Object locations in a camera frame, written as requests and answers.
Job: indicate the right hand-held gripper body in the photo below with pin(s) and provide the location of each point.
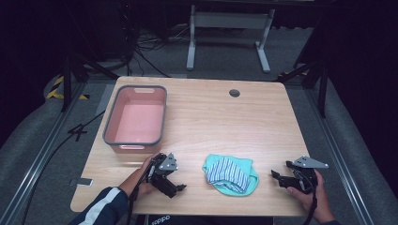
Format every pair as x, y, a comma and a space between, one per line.
305, 172

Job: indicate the aluminium floor rail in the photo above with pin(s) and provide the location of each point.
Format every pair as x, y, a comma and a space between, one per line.
341, 162
37, 162

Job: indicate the person's right hand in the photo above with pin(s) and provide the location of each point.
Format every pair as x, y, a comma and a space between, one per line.
316, 203

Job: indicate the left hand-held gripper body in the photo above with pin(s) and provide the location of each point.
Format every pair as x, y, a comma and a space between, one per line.
167, 164

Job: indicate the person's left hand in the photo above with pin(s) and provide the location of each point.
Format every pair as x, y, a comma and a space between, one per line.
137, 181

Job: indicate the pink basin with grey rim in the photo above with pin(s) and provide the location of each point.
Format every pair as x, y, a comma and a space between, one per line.
137, 120

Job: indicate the teal striped cloth garment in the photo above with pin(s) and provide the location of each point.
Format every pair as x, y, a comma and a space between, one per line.
230, 176

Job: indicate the yellow black floor tape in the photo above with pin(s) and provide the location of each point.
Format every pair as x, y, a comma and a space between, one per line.
56, 92

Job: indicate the grey tape piece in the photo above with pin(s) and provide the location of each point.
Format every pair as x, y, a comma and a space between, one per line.
82, 182

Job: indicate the black tape cross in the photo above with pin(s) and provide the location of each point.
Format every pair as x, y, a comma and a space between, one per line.
77, 131

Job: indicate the black tripod stand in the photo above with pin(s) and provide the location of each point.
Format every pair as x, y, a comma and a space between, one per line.
67, 84
322, 87

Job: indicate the white metal desk frame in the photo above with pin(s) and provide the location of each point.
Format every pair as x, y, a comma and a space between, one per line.
230, 20

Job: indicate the person's dark printed clothing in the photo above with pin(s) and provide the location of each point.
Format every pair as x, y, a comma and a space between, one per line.
194, 220

